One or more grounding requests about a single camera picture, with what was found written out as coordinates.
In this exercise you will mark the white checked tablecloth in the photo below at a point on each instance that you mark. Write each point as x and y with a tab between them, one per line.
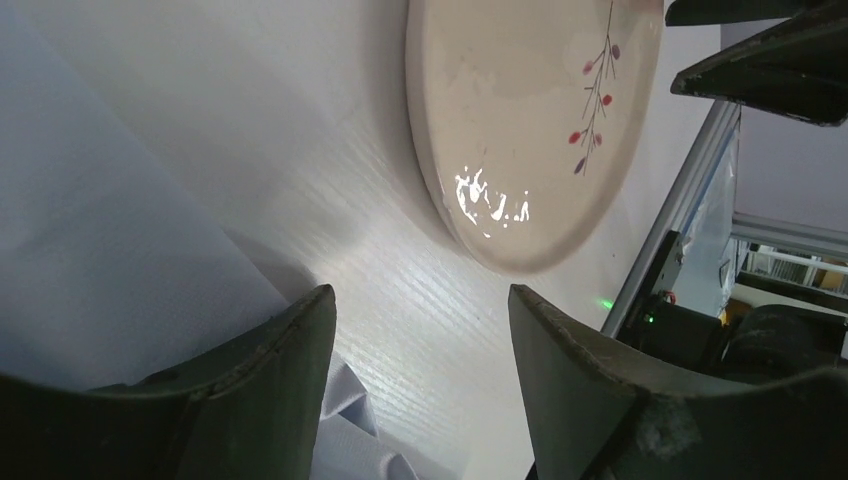
111	272

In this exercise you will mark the cream pink branch plate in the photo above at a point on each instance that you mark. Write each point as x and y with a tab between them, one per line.
526	116

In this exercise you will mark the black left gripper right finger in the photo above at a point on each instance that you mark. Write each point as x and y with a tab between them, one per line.
599	409

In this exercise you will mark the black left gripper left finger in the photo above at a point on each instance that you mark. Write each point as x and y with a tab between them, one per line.
247	409

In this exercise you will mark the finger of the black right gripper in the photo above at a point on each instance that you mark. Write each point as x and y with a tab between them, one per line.
718	12
796	68

